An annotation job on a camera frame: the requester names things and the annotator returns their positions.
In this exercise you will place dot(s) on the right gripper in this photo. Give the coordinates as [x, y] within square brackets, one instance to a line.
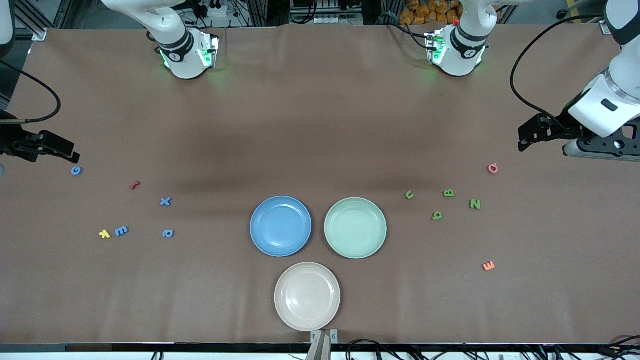
[11, 141]

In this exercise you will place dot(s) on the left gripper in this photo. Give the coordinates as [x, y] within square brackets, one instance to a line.
[564, 128]

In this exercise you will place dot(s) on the blue letter G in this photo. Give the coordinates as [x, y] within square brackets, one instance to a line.
[73, 171]

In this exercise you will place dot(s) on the green letter N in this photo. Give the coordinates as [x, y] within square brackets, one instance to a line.
[474, 204]

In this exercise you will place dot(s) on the blue letter E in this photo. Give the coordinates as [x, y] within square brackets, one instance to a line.
[120, 231]

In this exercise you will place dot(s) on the blue letter X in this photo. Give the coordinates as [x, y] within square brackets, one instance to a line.
[165, 201]

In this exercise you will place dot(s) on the blue letter a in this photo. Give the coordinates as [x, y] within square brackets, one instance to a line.
[172, 233]

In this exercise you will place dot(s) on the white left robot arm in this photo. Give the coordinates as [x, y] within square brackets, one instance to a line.
[465, 50]

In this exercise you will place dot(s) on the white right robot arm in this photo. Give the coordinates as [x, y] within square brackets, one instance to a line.
[175, 30]

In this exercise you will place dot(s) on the pink letter G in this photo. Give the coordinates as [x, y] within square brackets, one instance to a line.
[489, 169]

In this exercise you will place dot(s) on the red letter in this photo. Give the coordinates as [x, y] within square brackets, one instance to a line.
[134, 185]

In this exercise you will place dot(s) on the yellow letter K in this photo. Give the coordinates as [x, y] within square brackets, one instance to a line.
[104, 233]

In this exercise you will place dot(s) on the orange letter E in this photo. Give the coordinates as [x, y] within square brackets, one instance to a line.
[488, 266]

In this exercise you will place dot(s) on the bag of oranges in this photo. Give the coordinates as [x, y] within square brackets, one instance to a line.
[425, 12]

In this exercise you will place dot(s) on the white power strip with plugs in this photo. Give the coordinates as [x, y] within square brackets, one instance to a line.
[217, 20]

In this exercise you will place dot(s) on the green plate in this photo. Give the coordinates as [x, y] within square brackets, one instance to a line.
[355, 227]

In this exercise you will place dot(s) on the brown table cover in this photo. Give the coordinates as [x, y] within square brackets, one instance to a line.
[320, 125]

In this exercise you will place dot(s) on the blue plate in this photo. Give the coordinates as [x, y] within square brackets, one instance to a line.
[280, 226]

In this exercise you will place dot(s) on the long white power strip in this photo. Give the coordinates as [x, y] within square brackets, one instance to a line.
[330, 20]

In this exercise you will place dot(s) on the beige plate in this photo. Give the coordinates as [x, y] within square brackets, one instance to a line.
[307, 296]

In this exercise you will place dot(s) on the aluminium frame profile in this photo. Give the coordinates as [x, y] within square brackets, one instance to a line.
[605, 27]
[35, 30]

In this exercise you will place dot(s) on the metal bracket with screws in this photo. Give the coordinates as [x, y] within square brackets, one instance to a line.
[322, 345]

